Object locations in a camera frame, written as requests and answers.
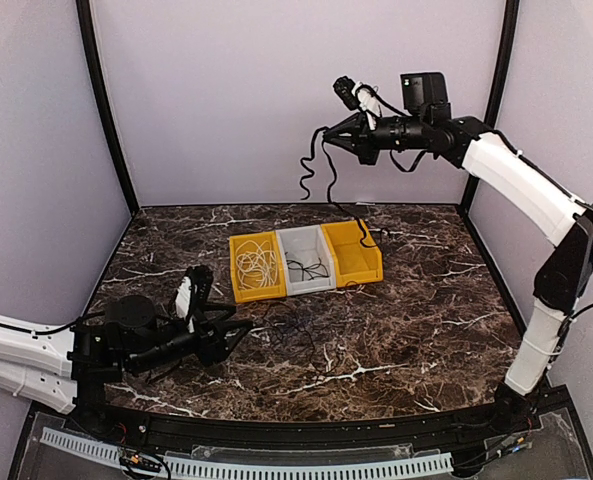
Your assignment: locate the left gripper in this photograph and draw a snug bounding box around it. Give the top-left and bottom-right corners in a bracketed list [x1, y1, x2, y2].
[128, 302, 254, 376]

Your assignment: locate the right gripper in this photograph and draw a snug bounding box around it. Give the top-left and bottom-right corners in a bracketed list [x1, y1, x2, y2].
[324, 108, 430, 164]

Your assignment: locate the thick black cable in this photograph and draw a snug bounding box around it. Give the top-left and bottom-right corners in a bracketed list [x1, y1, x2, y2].
[296, 125, 390, 251]

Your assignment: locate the yellow bin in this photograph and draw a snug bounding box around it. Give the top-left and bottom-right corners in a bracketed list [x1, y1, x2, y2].
[321, 220, 384, 288]
[229, 231, 287, 304]

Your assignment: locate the thick white cable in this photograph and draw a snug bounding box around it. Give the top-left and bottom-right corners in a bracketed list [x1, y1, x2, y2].
[235, 254, 282, 291]

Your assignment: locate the white bin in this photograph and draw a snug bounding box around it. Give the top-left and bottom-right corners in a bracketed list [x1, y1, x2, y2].
[276, 225, 336, 296]

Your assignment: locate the black thin cable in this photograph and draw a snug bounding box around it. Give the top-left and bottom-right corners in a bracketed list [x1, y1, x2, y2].
[283, 249, 332, 283]

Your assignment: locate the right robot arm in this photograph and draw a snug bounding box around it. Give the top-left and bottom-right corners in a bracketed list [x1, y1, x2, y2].
[323, 72, 593, 434]

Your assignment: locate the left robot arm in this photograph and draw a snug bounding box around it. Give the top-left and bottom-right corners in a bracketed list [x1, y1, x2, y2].
[0, 295, 253, 436]

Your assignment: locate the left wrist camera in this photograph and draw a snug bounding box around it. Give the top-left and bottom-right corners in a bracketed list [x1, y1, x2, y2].
[173, 265, 213, 333]

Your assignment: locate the white slotted cable duct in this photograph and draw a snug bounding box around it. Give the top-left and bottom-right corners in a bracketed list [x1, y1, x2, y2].
[40, 427, 453, 479]

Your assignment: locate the right black frame post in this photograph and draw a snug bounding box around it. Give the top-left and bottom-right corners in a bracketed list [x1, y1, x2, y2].
[457, 0, 521, 216]

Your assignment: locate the black frame post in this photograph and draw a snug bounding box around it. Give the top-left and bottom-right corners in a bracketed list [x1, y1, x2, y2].
[75, 0, 140, 216]
[457, 0, 521, 216]

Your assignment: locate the left black frame post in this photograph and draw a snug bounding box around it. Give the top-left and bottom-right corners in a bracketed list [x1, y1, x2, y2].
[75, 0, 140, 216]

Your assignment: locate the black front rail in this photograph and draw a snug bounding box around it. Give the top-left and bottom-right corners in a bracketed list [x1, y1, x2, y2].
[56, 392, 541, 451]

